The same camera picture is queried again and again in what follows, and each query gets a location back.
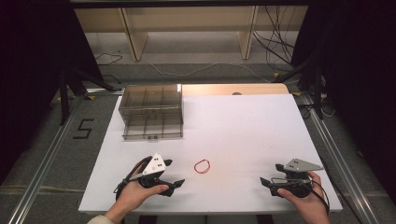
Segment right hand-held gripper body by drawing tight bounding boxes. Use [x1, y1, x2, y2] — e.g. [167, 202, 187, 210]
[269, 158, 325, 199]

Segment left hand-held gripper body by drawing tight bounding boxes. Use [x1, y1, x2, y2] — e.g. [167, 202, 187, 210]
[129, 152, 172, 189]

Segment red rubber band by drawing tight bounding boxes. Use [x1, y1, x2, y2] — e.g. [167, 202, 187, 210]
[193, 159, 212, 175]

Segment transparent brown drawer organizer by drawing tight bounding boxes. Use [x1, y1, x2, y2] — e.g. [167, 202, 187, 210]
[118, 83, 185, 141]

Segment person's right hand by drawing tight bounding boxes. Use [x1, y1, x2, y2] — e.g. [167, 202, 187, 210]
[276, 171, 332, 219]

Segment person's left hand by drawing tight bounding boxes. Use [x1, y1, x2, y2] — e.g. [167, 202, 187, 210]
[112, 165, 171, 217]

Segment white table mat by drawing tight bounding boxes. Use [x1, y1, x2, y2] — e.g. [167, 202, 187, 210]
[78, 92, 344, 217]

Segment black tripod stand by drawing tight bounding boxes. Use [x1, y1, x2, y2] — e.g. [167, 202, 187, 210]
[273, 54, 326, 121]
[57, 63, 123, 126]

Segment wooden table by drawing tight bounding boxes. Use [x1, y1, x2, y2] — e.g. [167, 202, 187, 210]
[181, 82, 290, 97]

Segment black curtain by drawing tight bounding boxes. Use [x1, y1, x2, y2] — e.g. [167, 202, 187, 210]
[290, 0, 396, 204]
[0, 0, 106, 185]

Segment light wooden desk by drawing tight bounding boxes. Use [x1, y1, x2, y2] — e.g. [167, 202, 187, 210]
[74, 5, 310, 63]

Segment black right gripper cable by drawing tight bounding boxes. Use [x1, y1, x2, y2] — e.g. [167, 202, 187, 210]
[306, 177, 332, 217]

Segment aluminium floor rail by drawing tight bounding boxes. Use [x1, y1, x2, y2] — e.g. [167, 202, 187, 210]
[7, 101, 80, 224]
[301, 92, 382, 224]

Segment tangled cables near stand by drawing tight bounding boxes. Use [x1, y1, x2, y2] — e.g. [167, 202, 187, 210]
[297, 92, 336, 119]

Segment white floor cable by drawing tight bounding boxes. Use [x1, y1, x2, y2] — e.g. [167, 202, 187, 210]
[148, 61, 273, 84]

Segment short aluminium rail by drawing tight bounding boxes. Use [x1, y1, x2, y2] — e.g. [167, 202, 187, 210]
[84, 87, 124, 96]

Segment thin black floor cable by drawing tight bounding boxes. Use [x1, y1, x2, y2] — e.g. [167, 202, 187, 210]
[93, 51, 124, 67]

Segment black cable bundle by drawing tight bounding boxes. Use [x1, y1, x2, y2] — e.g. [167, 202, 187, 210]
[251, 5, 297, 65]

